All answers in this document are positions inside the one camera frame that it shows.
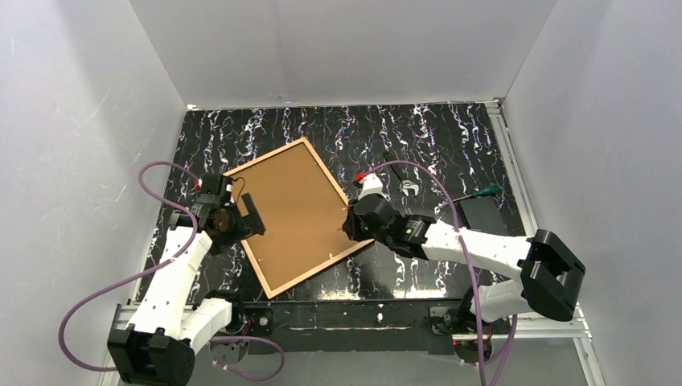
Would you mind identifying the black picture frame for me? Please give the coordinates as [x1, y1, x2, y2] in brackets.
[227, 138, 371, 299]

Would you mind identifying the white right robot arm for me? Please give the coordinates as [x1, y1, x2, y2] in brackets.
[342, 174, 585, 325]

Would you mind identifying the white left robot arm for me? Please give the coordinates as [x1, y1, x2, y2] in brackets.
[107, 174, 265, 385]

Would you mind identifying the adjustable wrench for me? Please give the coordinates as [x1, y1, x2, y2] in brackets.
[383, 151, 420, 197]

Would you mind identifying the black rectangular pad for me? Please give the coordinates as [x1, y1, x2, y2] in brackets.
[457, 197, 509, 236]

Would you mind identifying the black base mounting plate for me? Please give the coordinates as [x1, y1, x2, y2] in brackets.
[240, 298, 461, 355]

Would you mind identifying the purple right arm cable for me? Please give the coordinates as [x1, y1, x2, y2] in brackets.
[368, 160, 519, 386]

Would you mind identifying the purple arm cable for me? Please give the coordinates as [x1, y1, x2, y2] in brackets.
[57, 161, 286, 383]
[368, 160, 519, 386]

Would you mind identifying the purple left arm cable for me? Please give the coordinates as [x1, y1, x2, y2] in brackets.
[57, 161, 286, 383]

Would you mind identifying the green handled screwdriver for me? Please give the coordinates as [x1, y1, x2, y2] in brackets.
[453, 185, 502, 203]

